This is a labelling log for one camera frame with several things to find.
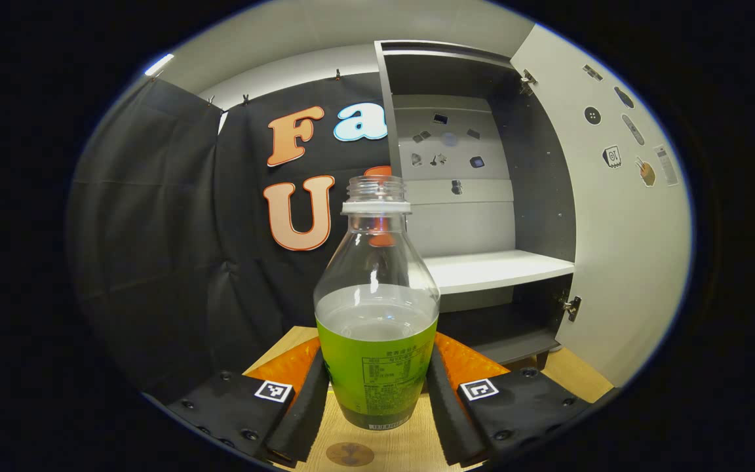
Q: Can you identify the white cabinet shelf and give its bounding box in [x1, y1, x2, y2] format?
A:
[422, 249, 576, 296]

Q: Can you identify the narrow ceiling light strip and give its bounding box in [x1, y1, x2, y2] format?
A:
[144, 52, 175, 77]

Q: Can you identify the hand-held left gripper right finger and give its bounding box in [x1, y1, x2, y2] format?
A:
[425, 332, 591, 467]

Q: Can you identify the round brown coaster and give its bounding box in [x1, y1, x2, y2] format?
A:
[325, 441, 376, 467]

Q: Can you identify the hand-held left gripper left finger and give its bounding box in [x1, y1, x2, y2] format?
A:
[168, 338, 331, 467]

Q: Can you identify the black backdrop cloth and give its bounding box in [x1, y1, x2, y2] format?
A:
[66, 71, 417, 407]

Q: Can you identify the dark grey cabinet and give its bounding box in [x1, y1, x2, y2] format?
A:
[374, 39, 578, 371]

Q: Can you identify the clear bottle with green label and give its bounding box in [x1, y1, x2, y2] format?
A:
[313, 175, 441, 431]

